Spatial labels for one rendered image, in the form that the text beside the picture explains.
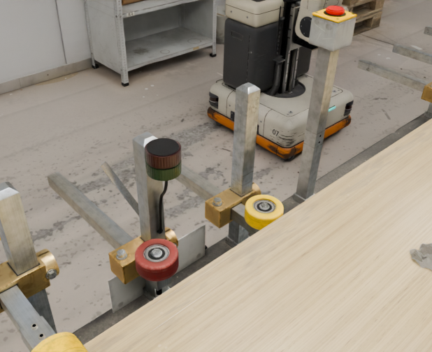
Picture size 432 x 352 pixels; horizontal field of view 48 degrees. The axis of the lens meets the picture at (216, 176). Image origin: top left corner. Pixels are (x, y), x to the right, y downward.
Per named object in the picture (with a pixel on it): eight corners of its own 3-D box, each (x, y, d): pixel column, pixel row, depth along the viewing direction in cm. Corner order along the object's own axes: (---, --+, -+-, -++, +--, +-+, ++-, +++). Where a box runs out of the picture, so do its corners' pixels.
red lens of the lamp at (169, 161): (138, 157, 82) (137, 146, 81) (166, 144, 85) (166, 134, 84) (160, 172, 78) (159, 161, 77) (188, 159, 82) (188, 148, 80)
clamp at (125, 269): (110, 270, 97) (108, 252, 94) (164, 239, 104) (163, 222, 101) (126, 287, 93) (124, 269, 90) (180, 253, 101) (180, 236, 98)
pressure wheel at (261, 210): (243, 257, 104) (246, 216, 97) (241, 232, 110) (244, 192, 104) (280, 257, 104) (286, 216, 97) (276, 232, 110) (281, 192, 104)
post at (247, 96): (226, 256, 124) (235, 84, 96) (236, 250, 126) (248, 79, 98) (236, 264, 122) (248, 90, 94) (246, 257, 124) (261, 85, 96)
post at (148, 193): (147, 314, 111) (131, 135, 83) (160, 306, 113) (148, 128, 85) (156, 323, 109) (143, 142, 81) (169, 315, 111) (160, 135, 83)
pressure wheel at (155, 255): (130, 291, 96) (125, 249, 89) (163, 271, 100) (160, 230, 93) (154, 316, 91) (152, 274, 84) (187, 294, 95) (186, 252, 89)
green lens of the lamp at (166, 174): (139, 169, 83) (138, 158, 82) (167, 156, 87) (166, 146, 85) (161, 185, 80) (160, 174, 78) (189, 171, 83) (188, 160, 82)
